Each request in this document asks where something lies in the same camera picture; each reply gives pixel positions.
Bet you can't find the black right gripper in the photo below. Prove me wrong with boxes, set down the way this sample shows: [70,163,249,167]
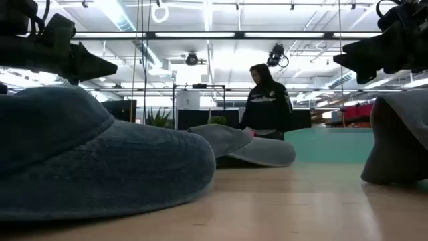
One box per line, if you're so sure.
[332,0,428,85]

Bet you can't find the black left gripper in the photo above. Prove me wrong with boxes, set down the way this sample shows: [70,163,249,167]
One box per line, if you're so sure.
[0,13,119,85]

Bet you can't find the blue denim bucket hat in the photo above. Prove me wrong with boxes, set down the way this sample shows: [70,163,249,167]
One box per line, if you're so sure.
[0,85,217,222]

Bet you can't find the dark grey hat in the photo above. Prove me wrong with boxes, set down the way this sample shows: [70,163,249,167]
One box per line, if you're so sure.
[360,88,428,185]

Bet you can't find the red storage bins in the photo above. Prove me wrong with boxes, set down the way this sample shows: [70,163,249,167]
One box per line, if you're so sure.
[343,104,374,121]

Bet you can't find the spiky green plant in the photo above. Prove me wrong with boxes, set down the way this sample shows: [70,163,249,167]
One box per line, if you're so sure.
[144,107,175,130]

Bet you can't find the round black ceiling spotlight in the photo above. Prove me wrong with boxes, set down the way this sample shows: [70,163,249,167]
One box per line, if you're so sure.
[185,51,207,67]

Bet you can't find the white box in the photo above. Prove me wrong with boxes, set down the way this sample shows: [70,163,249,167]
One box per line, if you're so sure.
[175,90,201,110]

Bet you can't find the person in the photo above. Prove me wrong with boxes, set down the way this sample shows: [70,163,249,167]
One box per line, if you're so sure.
[237,63,294,141]

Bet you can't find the black partition panel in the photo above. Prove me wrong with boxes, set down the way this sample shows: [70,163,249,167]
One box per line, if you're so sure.
[177,108,240,131]

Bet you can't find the small leafy green plant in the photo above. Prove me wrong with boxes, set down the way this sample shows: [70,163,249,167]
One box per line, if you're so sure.
[207,115,230,127]

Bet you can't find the grey baseball cap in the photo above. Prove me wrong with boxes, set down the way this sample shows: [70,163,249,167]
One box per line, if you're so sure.
[187,123,297,168]

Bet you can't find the thin hanging cable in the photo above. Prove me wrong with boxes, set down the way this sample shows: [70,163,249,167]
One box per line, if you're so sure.
[337,0,346,128]

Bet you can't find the black hanging cable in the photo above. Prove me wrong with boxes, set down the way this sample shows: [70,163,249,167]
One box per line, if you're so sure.
[140,0,152,125]

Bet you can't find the white hanging ring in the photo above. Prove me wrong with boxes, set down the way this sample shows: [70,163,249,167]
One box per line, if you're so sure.
[150,3,170,24]

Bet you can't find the teal partition wall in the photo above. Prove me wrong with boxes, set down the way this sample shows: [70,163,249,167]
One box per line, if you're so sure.
[284,127,376,165]

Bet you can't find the black ceiling camera with cable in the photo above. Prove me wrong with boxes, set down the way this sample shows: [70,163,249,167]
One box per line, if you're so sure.
[266,43,290,69]

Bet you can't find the black metal stand frame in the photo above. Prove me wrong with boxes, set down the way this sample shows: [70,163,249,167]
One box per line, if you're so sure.
[171,83,227,131]

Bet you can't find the thin black horizontal frame bar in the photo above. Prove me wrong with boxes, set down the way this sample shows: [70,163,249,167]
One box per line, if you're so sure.
[83,87,404,93]

